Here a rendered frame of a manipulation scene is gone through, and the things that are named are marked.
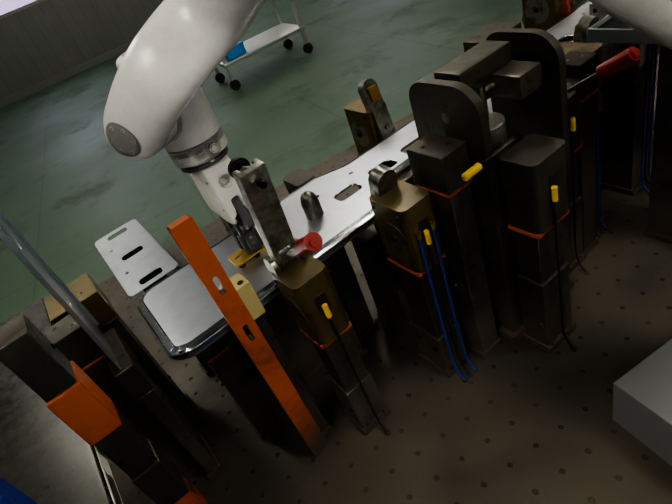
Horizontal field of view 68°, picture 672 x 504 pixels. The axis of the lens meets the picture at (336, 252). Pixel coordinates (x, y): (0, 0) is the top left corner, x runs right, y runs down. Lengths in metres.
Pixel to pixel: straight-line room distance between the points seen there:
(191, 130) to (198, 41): 0.15
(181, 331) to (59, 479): 0.24
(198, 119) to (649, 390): 0.70
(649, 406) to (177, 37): 0.73
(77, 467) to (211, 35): 0.50
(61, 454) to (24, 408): 0.13
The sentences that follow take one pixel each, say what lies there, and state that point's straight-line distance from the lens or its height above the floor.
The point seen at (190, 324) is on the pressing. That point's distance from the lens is 0.79.
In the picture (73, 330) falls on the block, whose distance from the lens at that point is 0.79.
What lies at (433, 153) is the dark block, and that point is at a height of 1.12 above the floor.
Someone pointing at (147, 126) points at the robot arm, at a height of 1.29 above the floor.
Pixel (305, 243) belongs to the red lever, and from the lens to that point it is 0.56.
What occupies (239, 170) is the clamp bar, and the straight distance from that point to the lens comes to 0.63.
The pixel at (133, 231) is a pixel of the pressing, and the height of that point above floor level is 1.00.
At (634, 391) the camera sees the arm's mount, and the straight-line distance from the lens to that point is 0.81.
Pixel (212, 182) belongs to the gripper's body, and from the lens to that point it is 0.73.
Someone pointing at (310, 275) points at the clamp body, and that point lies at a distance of 0.67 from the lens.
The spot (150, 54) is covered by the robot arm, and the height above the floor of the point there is 1.36.
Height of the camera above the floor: 1.45
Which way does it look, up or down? 36 degrees down
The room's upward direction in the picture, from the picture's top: 22 degrees counter-clockwise
